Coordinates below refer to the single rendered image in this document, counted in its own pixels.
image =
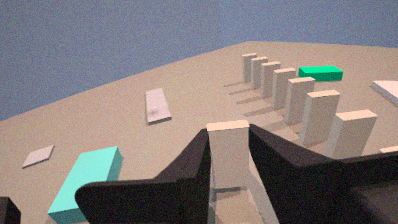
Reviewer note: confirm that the green rectangular block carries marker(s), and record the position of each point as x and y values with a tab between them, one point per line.
322	73

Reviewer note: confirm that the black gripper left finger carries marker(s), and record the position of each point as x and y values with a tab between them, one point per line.
179	194

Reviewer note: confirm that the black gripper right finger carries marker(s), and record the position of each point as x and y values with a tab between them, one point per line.
305	187

